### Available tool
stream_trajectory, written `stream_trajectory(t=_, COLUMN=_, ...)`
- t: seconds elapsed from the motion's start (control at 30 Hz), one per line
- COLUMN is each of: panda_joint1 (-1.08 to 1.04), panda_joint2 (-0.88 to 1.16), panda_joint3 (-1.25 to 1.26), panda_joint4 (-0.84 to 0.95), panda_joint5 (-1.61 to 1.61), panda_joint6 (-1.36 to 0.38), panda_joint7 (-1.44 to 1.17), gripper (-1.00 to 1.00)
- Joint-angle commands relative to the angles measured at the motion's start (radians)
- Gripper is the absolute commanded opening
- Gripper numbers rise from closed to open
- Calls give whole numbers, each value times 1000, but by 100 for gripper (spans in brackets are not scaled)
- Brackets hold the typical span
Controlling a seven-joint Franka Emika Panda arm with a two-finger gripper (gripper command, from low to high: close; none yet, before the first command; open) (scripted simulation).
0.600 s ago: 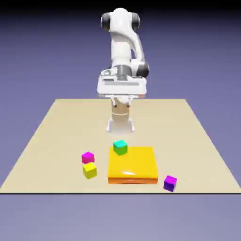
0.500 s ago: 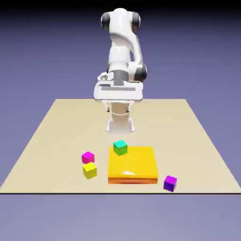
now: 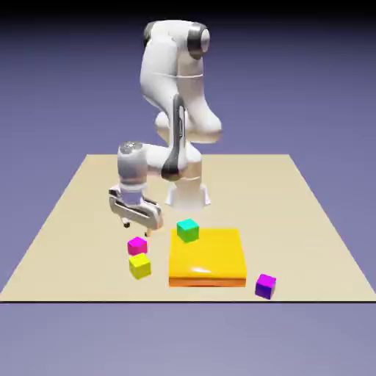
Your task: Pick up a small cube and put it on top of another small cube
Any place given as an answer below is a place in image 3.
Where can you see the small yellow cube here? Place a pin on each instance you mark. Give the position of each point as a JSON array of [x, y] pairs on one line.
[[139, 265]]

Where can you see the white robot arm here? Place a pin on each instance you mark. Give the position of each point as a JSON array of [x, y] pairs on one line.
[[164, 73]]

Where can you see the small teal cube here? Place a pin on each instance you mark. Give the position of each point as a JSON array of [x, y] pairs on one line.
[[188, 229]]

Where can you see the small pink cube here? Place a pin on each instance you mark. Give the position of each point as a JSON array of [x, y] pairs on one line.
[[137, 245]]

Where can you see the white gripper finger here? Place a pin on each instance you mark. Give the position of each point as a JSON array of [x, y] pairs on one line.
[[148, 232], [126, 222]]

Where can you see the large orange box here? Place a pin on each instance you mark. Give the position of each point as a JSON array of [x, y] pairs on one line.
[[207, 258]]

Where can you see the small purple cube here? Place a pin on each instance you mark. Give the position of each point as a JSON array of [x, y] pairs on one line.
[[265, 286]]

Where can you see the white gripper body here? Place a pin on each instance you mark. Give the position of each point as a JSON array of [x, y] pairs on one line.
[[135, 210]]

